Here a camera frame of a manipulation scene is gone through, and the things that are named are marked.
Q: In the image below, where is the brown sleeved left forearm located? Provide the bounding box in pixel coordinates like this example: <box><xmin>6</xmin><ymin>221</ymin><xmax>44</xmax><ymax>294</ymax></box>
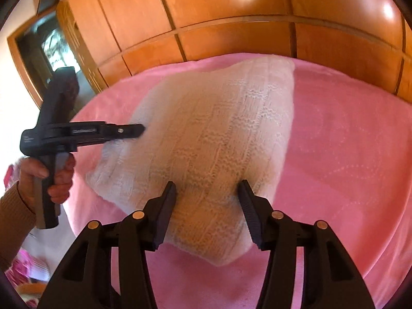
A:
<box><xmin>0</xmin><ymin>181</ymin><xmax>36</xmax><ymax>271</ymax></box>

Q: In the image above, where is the white knitted sweater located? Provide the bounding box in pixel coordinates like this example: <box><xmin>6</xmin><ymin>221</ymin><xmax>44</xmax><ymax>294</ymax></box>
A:
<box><xmin>87</xmin><ymin>55</ymin><xmax>295</xmax><ymax>266</ymax></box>

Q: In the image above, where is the orange wooden wardrobe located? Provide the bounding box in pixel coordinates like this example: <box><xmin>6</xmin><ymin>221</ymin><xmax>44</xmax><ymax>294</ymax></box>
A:
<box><xmin>64</xmin><ymin>0</ymin><xmax>411</xmax><ymax>101</ymax></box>

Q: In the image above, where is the pink bedspread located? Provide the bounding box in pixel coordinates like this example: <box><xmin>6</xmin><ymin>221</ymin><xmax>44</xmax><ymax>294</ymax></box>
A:
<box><xmin>62</xmin><ymin>51</ymin><xmax>412</xmax><ymax>309</ymax></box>

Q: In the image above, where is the person's left hand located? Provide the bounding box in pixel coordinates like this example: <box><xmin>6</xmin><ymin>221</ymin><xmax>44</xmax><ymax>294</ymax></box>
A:
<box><xmin>18</xmin><ymin>153</ymin><xmax>76</xmax><ymax>213</ymax></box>

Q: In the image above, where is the dark wood-framed door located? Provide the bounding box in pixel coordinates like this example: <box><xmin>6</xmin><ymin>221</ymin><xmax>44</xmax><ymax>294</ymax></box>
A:
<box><xmin>7</xmin><ymin>6</ymin><xmax>96</xmax><ymax>114</ymax></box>

